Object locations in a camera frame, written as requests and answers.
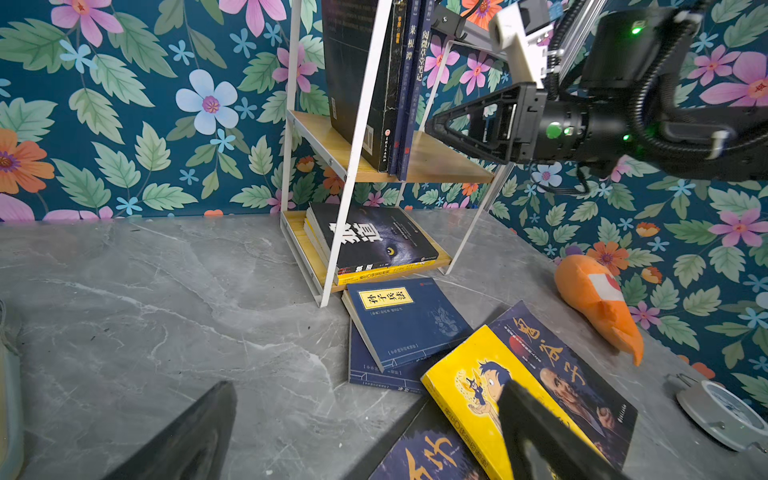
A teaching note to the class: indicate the white alarm clock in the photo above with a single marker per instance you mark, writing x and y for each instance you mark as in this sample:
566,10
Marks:
721,414

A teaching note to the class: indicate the beige glasses case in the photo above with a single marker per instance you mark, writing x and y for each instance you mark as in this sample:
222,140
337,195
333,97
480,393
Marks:
12,417

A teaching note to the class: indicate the black wolf cover book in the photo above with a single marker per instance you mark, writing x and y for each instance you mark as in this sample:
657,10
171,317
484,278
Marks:
373,238

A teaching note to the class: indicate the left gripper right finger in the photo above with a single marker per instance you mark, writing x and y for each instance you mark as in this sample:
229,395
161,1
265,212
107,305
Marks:
540,446

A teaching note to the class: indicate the yellow book on lower shelf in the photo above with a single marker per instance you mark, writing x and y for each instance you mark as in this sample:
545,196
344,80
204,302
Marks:
309,246

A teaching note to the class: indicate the orange shark plush toy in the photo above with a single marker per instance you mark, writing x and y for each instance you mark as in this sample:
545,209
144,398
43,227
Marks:
589,287

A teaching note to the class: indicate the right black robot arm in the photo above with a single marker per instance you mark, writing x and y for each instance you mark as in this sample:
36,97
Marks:
638,94

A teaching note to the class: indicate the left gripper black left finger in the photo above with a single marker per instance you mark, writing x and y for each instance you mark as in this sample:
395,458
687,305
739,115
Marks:
193,446

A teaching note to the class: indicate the dark old man cover book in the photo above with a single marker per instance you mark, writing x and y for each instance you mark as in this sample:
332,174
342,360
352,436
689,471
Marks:
604,415

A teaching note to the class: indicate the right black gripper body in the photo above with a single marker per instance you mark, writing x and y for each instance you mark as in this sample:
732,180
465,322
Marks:
542,130

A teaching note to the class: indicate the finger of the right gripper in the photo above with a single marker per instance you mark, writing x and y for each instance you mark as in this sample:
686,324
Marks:
479,129

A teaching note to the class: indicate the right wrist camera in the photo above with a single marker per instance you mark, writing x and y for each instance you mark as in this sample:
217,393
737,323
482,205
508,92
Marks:
515,32

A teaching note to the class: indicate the dark book leaning on shelf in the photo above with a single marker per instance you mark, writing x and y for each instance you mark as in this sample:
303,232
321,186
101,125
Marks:
347,27

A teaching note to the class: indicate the yellow cartoon cover book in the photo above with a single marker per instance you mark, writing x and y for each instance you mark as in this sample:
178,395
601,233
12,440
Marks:
467,384

